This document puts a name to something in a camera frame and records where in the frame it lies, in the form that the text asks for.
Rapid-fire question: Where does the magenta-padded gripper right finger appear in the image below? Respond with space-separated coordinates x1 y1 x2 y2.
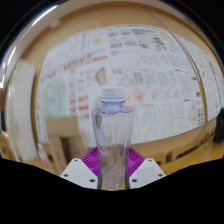
125 147 167 190

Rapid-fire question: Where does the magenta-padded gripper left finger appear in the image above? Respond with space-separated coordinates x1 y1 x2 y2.
59 147 101 190

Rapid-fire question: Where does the clear water bottle white cap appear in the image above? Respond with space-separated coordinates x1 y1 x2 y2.
91 87 136 191

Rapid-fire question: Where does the brown cardboard box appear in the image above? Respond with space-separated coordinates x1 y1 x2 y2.
45 115 88 171

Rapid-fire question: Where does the large printed wall poster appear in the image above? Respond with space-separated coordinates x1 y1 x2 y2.
34 24 209 148

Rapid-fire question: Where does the narrow printed wall poster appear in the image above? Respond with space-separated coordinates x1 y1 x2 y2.
181 33 224 123

